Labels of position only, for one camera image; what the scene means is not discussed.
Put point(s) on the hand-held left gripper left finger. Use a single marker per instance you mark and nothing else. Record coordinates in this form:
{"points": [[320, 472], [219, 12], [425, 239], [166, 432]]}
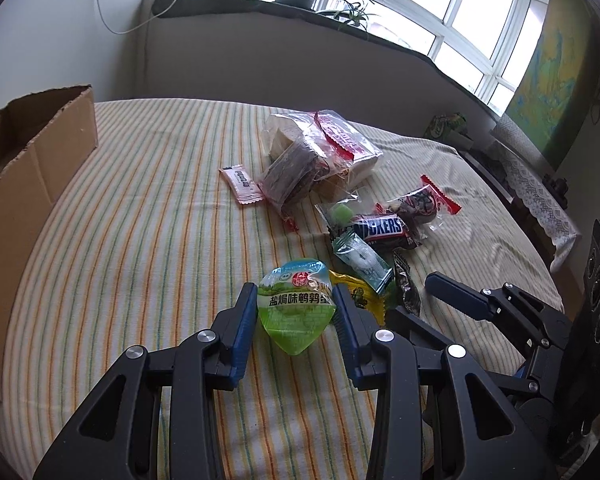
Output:
{"points": [[245, 330]]}

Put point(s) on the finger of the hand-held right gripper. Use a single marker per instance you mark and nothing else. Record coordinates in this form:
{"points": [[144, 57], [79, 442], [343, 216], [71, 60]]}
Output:
{"points": [[455, 292], [415, 325]]}

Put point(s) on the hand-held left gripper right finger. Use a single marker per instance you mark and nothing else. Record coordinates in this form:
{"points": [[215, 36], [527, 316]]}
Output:
{"points": [[347, 330]]}

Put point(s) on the yellow snack packet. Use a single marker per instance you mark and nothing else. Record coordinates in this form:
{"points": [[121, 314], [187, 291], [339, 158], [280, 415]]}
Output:
{"points": [[360, 295]]}

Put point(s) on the dark foil snack packet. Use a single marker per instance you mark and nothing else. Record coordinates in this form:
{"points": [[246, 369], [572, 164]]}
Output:
{"points": [[407, 285]]}

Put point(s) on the green egg snack packet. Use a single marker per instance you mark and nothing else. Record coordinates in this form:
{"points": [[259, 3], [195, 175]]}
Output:
{"points": [[295, 320]]}

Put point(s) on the teal snack packet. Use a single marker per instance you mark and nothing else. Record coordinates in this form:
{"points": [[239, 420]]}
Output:
{"points": [[362, 260]]}

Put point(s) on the red-edged clear date packet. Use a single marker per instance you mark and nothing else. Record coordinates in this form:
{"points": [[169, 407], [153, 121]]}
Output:
{"points": [[420, 205]]}

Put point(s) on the brown chocolate bar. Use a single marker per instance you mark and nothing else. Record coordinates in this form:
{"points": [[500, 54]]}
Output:
{"points": [[382, 227]]}

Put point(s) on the green candy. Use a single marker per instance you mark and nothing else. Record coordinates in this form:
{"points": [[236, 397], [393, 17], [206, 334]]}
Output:
{"points": [[341, 214]]}

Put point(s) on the clear packet of dark bread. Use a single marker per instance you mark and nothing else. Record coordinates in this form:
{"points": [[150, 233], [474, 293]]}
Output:
{"points": [[287, 175]]}

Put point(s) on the cardboard box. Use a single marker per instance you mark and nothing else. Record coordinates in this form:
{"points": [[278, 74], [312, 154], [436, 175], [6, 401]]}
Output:
{"points": [[25, 200]]}

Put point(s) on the striped blanket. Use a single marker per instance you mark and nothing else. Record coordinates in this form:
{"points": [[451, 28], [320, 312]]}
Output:
{"points": [[155, 240]]}

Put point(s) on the dark red box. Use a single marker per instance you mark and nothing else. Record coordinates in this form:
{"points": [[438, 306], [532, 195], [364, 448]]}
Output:
{"points": [[485, 165]]}

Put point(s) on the white lace cloth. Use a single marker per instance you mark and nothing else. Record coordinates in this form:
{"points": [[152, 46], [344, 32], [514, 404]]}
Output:
{"points": [[535, 185]]}

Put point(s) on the small dark figurine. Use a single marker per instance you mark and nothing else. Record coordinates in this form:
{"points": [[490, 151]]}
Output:
{"points": [[556, 185]]}

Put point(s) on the pink snack packet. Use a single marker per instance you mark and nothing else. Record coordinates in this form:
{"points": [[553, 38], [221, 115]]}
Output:
{"points": [[242, 182]]}

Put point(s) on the green printed bag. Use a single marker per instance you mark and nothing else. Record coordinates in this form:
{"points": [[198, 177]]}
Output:
{"points": [[445, 127]]}

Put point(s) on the clear bag of sliced bread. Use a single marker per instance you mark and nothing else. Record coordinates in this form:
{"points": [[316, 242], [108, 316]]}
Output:
{"points": [[330, 145]]}

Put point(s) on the dark grey windowsill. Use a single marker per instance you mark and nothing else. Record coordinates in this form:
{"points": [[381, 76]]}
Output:
{"points": [[290, 10]]}

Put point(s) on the wall map poster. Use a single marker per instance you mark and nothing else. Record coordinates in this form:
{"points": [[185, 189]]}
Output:
{"points": [[555, 70]]}

